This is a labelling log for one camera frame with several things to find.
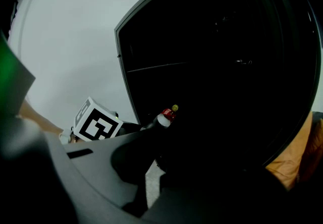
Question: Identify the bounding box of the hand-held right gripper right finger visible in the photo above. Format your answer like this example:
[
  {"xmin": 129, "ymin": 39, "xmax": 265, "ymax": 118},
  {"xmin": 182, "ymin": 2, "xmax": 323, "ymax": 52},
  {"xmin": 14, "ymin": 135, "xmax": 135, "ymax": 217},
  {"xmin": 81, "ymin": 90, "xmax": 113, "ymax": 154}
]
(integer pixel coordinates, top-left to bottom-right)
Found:
[{"xmin": 140, "ymin": 161, "xmax": 293, "ymax": 224}]

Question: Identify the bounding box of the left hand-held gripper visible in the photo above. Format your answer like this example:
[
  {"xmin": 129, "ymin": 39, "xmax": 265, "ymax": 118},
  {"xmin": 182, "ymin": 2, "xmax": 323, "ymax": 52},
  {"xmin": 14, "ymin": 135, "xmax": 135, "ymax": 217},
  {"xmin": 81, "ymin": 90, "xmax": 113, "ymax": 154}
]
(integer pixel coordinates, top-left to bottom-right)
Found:
[{"xmin": 73, "ymin": 96, "xmax": 142, "ymax": 142}]

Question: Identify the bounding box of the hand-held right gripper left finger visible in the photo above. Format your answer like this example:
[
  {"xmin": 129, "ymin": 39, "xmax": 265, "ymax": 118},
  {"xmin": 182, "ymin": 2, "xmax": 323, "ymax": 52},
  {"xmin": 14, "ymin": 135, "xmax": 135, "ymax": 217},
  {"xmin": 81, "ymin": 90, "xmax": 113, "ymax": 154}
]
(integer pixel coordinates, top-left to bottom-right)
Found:
[{"xmin": 44, "ymin": 129, "xmax": 157, "ymax": 219}]

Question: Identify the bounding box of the dark red container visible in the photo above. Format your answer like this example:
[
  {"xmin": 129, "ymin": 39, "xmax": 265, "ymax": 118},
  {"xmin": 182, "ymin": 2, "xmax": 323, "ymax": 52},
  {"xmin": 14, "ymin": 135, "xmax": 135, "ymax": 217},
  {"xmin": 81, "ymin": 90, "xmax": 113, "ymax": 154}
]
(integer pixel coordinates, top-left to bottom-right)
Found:
[{"xmin": 140, "ymin": 107, "xmax": 178, "ymax": 132}]

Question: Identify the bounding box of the person's left forearm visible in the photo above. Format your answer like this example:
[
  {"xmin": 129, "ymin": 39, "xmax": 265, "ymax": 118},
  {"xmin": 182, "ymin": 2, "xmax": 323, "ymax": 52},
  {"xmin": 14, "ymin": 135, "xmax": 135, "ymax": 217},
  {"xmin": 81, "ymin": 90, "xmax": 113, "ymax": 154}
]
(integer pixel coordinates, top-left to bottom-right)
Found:
[{"xmin": 19, "ymin": 99, "xmax": 64, "ymax": 136}]

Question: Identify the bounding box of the white wristband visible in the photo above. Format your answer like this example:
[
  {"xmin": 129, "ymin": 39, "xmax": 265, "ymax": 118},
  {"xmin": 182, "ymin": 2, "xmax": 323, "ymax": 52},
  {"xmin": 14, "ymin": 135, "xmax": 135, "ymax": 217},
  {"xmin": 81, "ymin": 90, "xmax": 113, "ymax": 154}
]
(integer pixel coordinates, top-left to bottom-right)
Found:
[{"xmin": 59, "ymin": 128, "xmax": 75, "ymax": 145}]

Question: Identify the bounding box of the orange sofa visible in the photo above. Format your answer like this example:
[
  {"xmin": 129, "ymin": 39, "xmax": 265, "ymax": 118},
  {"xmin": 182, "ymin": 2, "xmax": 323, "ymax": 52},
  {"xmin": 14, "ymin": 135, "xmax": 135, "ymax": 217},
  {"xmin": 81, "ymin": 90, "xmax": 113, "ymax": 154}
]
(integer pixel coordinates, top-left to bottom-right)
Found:
[{"xmin": 264, "ymin": 111, "xmax": 323, "ymax": 191}]

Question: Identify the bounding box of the black glass-door cabinet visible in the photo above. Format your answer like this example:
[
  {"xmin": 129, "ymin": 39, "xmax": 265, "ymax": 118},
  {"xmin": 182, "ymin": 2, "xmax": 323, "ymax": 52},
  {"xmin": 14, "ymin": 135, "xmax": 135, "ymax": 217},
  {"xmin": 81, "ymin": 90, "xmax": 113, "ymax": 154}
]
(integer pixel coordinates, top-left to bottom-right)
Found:
[{"xmin": 114, "ymin": 0, "xmax": 322, "ymax": 169}]

